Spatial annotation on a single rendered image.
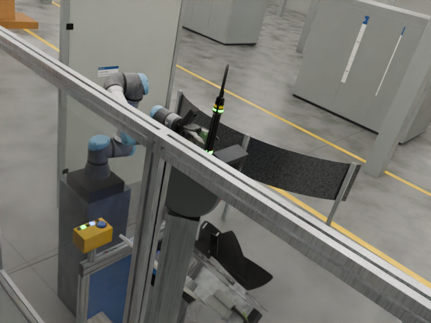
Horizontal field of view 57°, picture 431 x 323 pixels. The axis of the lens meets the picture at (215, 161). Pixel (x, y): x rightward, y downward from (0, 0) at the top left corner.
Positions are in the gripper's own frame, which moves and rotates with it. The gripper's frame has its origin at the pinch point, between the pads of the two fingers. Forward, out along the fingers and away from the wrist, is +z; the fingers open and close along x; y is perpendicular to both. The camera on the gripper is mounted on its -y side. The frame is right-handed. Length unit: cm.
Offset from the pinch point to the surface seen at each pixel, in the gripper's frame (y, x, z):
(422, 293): -38, 71, 93
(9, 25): 159, -257, -769
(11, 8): 127, -270, -783
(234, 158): 44, -68, -29
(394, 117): 77, -423, -28
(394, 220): 166, -338, 40
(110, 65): 34, -79, -179
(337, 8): -18, -602, -238
